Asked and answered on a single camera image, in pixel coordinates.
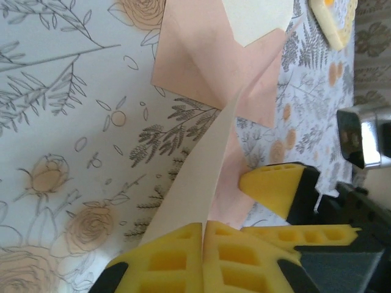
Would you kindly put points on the floral patterned table cover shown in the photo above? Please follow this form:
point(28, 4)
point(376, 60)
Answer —
point(61, 122)

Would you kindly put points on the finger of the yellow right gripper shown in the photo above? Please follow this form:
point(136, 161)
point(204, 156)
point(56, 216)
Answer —
point(272, 189)
point(305, 236)

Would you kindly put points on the pink envelope cream inside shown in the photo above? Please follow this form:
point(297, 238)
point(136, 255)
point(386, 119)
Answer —
point(195, 61)

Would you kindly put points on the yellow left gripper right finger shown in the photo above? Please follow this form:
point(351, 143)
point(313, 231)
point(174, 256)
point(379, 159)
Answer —
point(238, 268)

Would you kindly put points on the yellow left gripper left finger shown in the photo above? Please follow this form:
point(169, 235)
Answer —
point(165, 268)

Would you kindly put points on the pink paper letter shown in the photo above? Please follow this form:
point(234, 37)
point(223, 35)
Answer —
point(195, 171)

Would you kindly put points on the cream yellow calculator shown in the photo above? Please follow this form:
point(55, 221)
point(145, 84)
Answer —
point(333, 24)

